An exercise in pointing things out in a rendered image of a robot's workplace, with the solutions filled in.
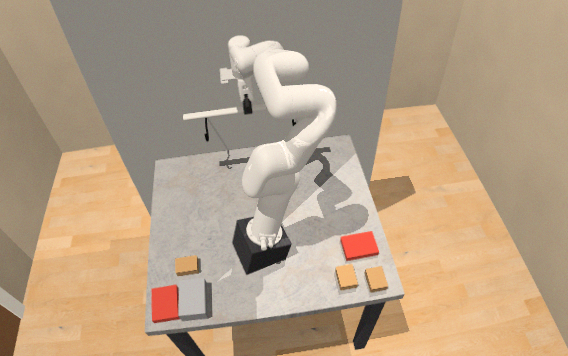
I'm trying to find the red rectangular block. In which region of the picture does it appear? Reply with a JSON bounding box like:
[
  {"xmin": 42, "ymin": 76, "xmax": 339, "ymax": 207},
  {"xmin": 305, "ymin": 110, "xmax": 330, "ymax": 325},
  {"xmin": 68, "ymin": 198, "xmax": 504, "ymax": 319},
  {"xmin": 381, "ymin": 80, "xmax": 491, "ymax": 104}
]
[
  {"xmin": 341, "ymin": 231, "xmax": 379, "ymax": 261},
  {"xmin": 152, "ymin": 285, "xmax": 180, "ymax": 323}
]

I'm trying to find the tan flat block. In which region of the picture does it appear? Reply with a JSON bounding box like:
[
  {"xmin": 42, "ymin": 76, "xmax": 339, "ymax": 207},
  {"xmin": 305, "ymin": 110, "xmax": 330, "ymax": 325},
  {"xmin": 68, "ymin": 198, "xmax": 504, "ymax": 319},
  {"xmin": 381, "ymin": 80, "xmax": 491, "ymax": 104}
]
[
  {"xmin": 175, "ymin": 255, "xmax": 199, "ymax": 276},
  {"xmin": 365, "ymin": 266, "xmax": 388, "ymax": 293},
  {"xmin": 335, "ymin": 264, "xmax": 358, "ymax": 290}
]

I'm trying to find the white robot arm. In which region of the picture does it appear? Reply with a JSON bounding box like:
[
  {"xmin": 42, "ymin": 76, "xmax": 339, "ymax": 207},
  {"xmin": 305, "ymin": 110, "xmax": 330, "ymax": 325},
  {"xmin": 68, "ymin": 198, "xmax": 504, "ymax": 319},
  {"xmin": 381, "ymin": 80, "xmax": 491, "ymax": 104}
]
[{"xmin": 220, "ymin": 36, "xmax": 336, "ymax": 250}]

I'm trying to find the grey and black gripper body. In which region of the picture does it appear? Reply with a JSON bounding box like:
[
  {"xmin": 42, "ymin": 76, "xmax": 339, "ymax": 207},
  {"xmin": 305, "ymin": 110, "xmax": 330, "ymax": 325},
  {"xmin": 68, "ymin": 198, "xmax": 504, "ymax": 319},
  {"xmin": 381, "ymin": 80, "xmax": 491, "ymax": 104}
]
[{"xmin": 237, "ymin": 73, "xmax": 254, "ymax": 103}]

